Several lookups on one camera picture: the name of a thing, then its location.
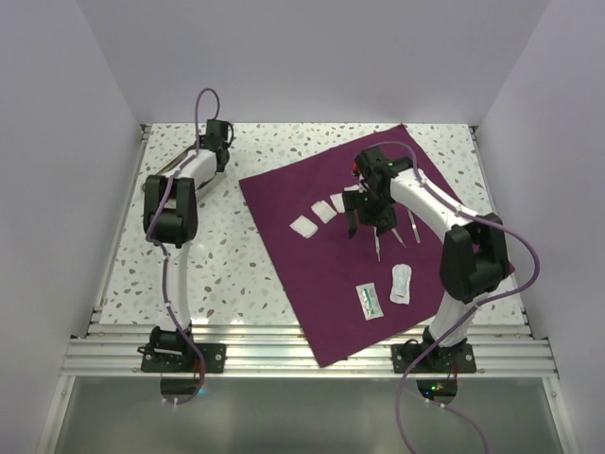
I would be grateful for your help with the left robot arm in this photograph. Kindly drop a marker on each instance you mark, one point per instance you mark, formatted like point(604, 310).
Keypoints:
point(170, 222)

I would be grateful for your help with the aluminium rail frame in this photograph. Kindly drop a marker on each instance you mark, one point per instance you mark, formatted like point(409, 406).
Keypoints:
point(235, 295)

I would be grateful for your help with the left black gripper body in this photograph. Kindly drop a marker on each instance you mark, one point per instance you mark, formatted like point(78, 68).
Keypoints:
point(200, 139)

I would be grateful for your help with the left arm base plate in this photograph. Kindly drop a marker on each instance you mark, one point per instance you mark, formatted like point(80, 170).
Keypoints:
point(208, 357)

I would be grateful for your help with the purple cloth mat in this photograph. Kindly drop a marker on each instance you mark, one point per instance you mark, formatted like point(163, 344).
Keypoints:
point(319, 274)

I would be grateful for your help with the green white sealed packet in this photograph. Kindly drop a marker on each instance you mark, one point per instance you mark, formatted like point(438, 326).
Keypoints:
point(369, 301)

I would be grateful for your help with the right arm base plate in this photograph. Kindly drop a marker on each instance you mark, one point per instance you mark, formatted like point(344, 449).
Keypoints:
point(442, 360)

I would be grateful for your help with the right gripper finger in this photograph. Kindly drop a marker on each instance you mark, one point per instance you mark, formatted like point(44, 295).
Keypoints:
point(352, 222)
point(351, 200)

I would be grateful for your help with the silver straight tweezers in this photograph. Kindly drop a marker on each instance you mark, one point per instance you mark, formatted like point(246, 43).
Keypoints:
point(398, 237)

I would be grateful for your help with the white blue sterile pouch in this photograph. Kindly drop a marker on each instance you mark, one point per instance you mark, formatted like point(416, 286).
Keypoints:
point(400, 284)

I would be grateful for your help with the white gauze pad far left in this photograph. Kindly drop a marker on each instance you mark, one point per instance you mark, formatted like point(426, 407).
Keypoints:
point(304, 227)

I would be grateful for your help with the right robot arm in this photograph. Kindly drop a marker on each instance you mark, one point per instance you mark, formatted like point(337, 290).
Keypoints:
point(474, 254)

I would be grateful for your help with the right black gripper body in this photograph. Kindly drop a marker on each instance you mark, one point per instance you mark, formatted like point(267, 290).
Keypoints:
point(376, 211)

